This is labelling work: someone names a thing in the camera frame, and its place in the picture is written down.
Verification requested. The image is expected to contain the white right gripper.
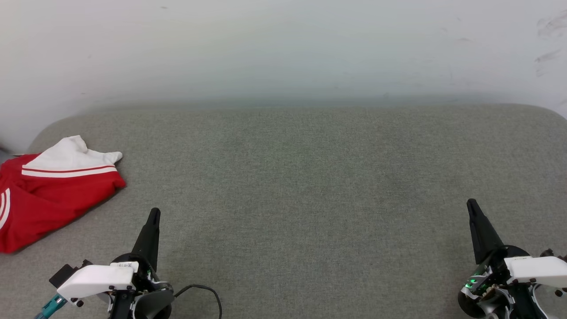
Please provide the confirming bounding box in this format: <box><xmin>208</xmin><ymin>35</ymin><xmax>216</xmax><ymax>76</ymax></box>
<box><xmin>466</xmin><ymin>198</ymin><xmax>567</xmax><ymax>319</ymax></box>

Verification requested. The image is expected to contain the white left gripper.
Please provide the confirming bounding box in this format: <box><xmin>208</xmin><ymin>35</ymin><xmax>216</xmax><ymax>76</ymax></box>
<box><xmin>57</xmin><ymin>207</ymin><xmax>161</xmax><ymax>319</ymax></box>

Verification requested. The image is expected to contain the red and white jersey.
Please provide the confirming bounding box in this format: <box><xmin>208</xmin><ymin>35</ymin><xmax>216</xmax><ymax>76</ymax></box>
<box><xmin>0</xmin><ymin>135</ymin><xmax>127</xmax><ymax>254</ymax></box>

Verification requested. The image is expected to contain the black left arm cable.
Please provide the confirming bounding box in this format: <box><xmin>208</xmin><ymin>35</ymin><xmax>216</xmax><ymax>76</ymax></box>
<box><xmin>174</xmin><ymin>284</ymin><xmax>222</xmax><ymax>319</ymax></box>

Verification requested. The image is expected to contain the teal left camera connector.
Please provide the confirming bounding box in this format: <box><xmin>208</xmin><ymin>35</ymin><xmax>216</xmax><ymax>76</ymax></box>
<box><xmin>35</xmin><ymin>294</ymin><xmax>68</xmax><ymax>319</ymax></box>

